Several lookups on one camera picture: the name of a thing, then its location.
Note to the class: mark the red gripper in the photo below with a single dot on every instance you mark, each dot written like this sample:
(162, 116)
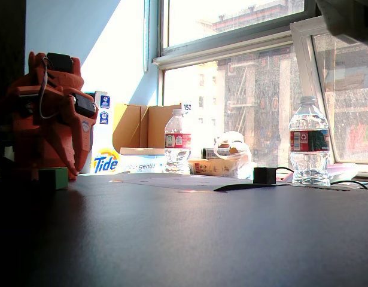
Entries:
(79, 131)

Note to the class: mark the green cube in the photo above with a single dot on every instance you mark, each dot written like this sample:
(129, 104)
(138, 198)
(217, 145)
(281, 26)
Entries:
(59, 177)

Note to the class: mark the red robot arm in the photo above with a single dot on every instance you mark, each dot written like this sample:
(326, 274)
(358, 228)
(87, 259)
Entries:
(34, 77)

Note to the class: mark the black cube with X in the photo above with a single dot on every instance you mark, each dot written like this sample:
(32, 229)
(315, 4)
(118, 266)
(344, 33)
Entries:
(264, 175)

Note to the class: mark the Tide detergent cardboard box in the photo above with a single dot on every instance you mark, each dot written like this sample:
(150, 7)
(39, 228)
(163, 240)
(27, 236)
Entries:
(133, 125)

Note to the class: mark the water bottle with red label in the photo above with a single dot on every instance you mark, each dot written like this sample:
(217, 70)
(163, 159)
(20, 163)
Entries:
(177, 140)

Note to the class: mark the translucent blind wand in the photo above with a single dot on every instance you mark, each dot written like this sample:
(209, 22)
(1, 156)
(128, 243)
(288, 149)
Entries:
(146, 36)

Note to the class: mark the clear plastic bag with groceries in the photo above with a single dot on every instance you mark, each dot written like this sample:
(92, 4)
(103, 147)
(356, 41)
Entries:
(231, 167)

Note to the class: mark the black toothed strip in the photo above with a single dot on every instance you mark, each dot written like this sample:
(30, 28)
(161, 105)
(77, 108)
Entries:
(246, 186)

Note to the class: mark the water bottle red black label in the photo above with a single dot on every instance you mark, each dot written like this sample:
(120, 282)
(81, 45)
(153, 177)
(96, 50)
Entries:
(309, 140)

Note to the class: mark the white window sash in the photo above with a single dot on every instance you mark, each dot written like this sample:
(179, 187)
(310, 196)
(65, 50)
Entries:
(303, 39)

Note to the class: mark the grey window frame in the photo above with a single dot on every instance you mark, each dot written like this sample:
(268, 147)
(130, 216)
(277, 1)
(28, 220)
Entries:
(225, 40)

